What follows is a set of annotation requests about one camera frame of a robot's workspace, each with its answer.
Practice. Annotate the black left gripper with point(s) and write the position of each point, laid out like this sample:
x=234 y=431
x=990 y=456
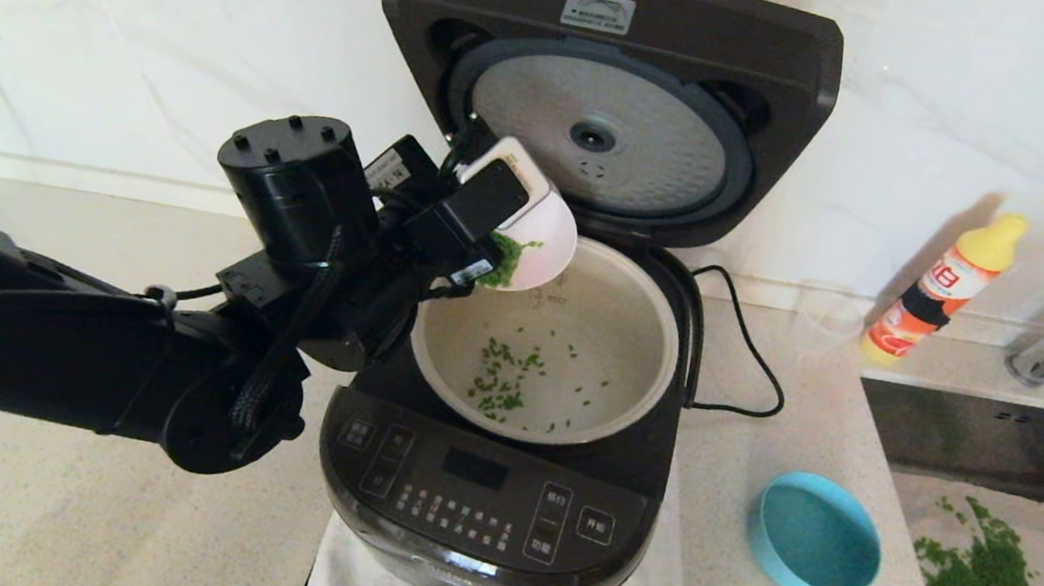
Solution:
x=403 y=237

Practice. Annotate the chopped green vegetables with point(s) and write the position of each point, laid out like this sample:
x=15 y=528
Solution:
x=506 y=261

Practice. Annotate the pink bowl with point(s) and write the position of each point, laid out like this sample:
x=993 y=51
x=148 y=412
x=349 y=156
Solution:
x=550 y=236

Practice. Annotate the black rice cooker lid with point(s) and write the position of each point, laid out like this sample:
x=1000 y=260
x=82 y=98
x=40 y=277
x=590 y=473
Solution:
x=480 y=0

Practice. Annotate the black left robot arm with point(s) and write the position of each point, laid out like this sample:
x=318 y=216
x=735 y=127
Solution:
x=70 y=355

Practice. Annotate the white inner pot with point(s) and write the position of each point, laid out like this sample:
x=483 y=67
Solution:
x=606 y=344

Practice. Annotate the black rice cooker base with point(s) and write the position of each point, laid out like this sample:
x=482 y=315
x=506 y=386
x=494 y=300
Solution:
x=496 y=491

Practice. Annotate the blue bowl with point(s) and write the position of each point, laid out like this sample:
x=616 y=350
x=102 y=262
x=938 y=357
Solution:
x=817 y=539

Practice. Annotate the clear plastic cup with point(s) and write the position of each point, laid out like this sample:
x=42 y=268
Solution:
x=826 y=318

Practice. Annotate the yellow orange squeeze bottle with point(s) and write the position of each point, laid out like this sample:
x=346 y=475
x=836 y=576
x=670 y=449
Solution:
x=936 y=287

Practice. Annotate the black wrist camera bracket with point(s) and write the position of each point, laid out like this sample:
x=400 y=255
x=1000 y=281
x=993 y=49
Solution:
x=483 y=207

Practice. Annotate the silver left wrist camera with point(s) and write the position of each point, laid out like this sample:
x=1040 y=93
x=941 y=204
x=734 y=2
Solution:
x=510 y=152

